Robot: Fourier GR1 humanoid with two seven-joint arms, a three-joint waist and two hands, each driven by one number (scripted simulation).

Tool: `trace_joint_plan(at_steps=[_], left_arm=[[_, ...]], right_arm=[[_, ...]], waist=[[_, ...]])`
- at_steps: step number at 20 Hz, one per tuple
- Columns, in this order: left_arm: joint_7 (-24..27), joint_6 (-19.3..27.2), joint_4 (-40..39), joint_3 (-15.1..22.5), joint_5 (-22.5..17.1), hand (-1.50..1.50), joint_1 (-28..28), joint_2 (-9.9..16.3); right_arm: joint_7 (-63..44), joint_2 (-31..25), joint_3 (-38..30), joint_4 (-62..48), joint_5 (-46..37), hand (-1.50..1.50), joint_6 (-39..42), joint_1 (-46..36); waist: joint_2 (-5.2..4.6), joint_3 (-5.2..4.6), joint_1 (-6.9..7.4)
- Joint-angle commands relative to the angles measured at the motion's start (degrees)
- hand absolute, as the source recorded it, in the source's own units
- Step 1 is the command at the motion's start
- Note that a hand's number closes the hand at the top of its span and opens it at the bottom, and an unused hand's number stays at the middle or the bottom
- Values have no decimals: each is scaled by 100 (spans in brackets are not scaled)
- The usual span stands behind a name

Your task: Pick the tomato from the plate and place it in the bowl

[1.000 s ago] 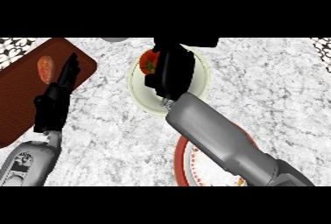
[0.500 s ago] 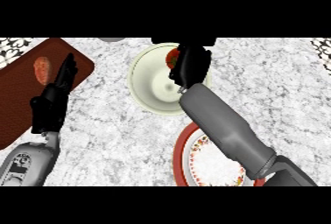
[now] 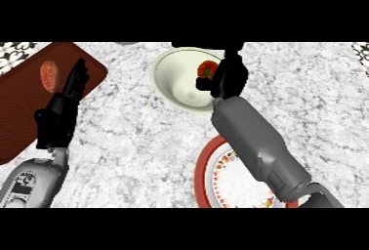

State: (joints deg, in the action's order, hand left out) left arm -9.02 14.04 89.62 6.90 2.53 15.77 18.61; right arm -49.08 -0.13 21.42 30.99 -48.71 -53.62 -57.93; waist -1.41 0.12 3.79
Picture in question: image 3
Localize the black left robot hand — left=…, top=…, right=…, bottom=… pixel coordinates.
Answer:
left=33, top=58, right=92, bottom=150

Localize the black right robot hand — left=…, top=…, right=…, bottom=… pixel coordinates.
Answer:
left=170, top=41, right=250, bottom=100

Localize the red tomato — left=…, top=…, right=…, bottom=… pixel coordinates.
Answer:
left=197, top=60, right=221, bottom=80

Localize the pale green bowl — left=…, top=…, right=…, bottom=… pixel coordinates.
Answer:
left=153, top=46, right=228, bottom=115

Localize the red rimmed white plate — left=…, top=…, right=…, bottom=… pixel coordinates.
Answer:
left=194, top=135, right=300, bottom=209

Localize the brown cutting board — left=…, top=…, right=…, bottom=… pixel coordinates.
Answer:
left=0, top=41, right=110, bottom=166

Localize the orange sausage slice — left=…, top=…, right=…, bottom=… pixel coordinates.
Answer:
left=39, top=60, right=61, bottom=94

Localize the black white patterned cloth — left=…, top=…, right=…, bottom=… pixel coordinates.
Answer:
left=0, top=41, right=39, bottom=76
left=350, top=41, right=369, bottom=77

